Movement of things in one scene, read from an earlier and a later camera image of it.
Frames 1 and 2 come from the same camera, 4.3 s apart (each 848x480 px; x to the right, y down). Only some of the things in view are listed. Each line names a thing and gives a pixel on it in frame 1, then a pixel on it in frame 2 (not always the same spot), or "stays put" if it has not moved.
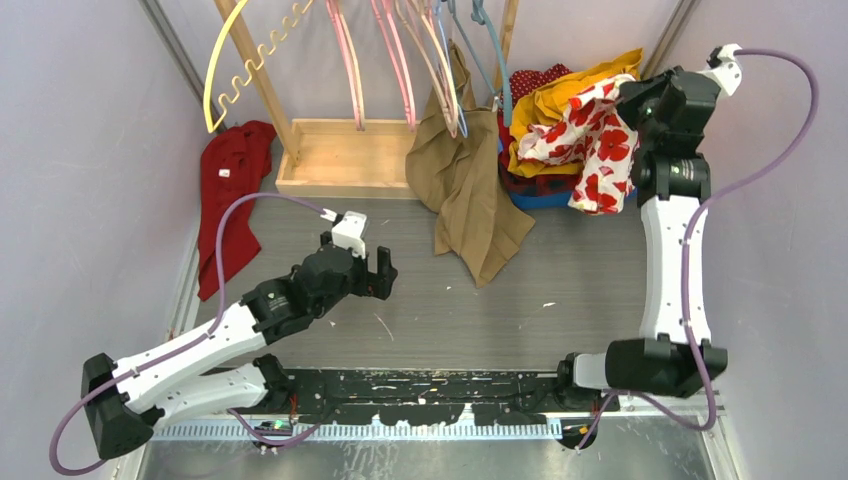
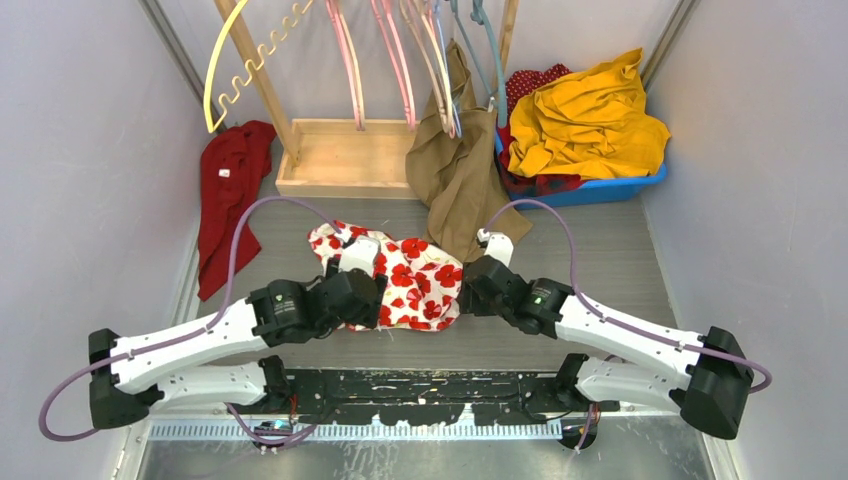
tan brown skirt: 454,169 stays put
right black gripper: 631,92 -> 469,303
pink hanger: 351,62 stays put
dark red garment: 233,162 stays put
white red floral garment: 590,132 -> 424,283
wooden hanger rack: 344,157 stays put
